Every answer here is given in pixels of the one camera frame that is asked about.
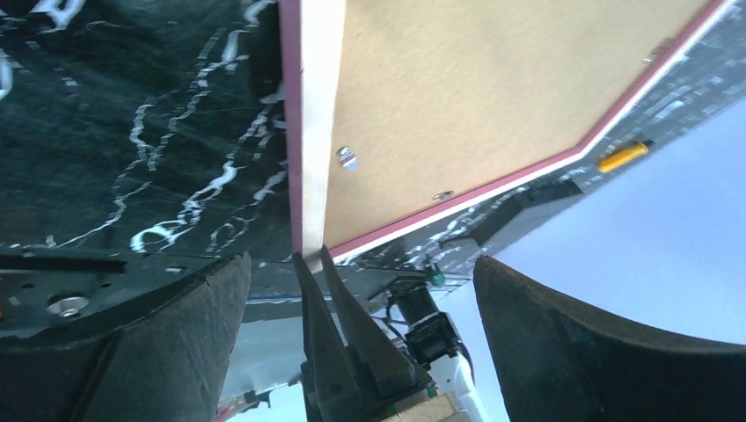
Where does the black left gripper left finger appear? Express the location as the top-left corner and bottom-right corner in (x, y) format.
(1, 253), (252, 421)

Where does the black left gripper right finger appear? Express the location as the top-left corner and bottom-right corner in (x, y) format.
(473, 256), (745, 421)

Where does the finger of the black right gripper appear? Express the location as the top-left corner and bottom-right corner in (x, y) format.
(319, 246), (417, 397)
(292, 252), (363, 421)

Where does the pink picture frame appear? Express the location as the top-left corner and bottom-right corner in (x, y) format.
(279, 1), (730, 269)

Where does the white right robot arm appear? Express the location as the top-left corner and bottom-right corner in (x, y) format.
(292, 248), (488, 421)

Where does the green handled screwdriver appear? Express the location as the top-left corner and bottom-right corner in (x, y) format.
(423, 264), (447, 287)

